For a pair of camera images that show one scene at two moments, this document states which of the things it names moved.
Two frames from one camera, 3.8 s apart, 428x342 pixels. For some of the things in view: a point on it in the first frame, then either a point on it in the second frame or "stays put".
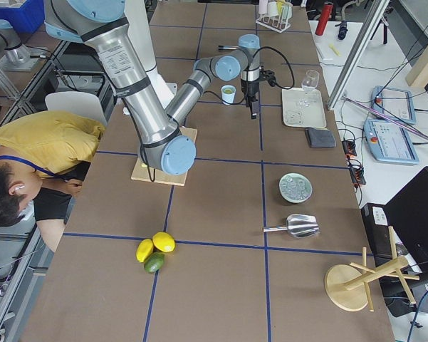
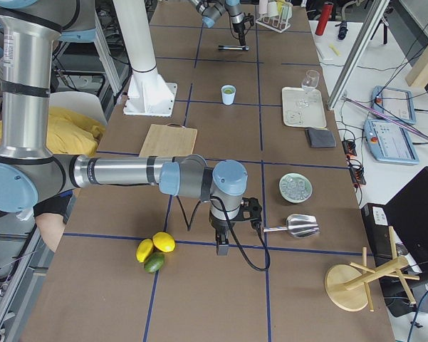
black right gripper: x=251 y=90 to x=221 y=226
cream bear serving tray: x=303 y=107 stays put
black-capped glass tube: x=228 y=47 stays put
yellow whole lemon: x=164 y=241 stays put
